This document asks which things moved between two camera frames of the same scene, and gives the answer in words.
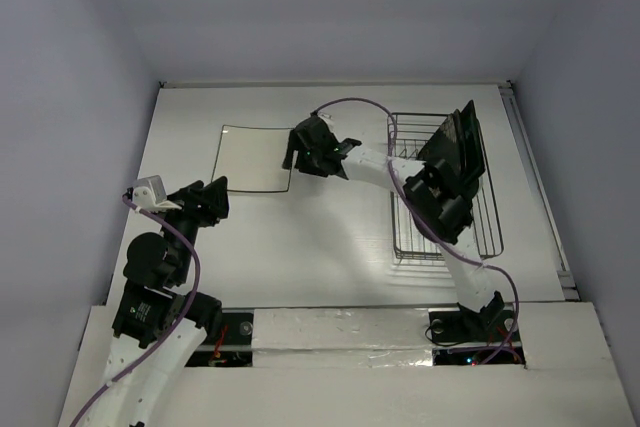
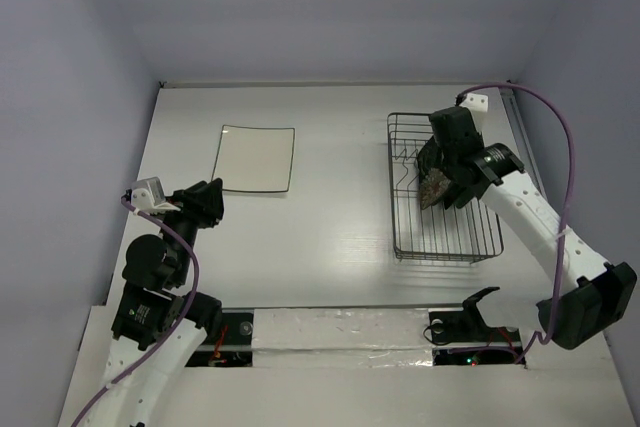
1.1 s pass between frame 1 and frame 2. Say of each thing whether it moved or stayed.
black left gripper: stayed
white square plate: stayed
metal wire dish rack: stayed
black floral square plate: moved
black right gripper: moved
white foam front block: stayed
